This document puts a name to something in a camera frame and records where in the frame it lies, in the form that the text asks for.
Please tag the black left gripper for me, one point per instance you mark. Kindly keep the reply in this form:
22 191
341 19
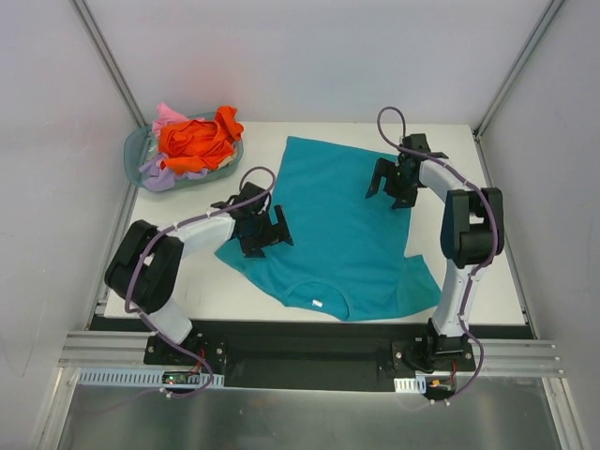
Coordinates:
265 230

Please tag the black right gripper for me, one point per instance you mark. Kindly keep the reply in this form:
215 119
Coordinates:
391 183

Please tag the teal t shirt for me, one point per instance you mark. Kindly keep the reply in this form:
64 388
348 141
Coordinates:
348 256

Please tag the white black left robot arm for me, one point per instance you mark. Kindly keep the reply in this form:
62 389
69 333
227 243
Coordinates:
145 266

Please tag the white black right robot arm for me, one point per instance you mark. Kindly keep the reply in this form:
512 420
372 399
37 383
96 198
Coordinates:
471 237

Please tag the orange t shirt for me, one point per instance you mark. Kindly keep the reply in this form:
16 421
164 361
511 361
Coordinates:
200 144

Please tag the lavender t shirt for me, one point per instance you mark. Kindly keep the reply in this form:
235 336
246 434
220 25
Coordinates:
156 178

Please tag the teal plastic laundry basket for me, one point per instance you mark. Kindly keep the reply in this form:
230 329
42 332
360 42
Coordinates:
141 145

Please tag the pink t shirt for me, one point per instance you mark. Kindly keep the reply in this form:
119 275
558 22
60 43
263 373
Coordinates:
166 116

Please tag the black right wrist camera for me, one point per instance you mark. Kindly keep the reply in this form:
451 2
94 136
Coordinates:
416 146

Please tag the white slotted right cable duct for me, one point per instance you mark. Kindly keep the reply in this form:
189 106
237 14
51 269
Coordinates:
416 385

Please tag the white slotted cable duct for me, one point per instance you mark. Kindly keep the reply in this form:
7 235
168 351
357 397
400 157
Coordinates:
123 377
416 385

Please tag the aluminium front rail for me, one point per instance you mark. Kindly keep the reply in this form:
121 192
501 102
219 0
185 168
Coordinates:
103 349

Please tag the white slotted left cable duct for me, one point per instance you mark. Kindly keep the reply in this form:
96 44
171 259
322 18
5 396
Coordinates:
123 377

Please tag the aluminium right frame post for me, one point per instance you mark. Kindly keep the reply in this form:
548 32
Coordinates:
548 17

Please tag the aluminium frame post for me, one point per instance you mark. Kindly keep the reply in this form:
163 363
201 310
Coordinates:
548 17
105 54

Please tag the aluminium left frame post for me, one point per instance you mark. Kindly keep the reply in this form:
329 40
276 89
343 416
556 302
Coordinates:
105 54

